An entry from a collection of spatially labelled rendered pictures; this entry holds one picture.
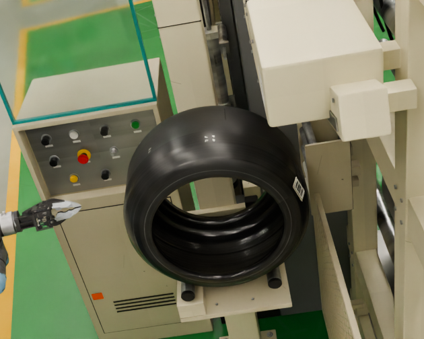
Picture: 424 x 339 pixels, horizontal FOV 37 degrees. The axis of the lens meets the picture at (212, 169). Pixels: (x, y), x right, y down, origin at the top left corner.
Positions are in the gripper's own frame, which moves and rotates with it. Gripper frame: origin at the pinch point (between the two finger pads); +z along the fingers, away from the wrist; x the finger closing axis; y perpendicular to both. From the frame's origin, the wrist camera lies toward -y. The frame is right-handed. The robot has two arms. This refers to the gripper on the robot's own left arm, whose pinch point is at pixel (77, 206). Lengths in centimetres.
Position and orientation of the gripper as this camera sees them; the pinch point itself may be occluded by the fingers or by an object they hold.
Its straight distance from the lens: 215.7
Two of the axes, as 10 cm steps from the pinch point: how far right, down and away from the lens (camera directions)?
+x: -1.8, -9.6, -2.0
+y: 2.0, 1.6, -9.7
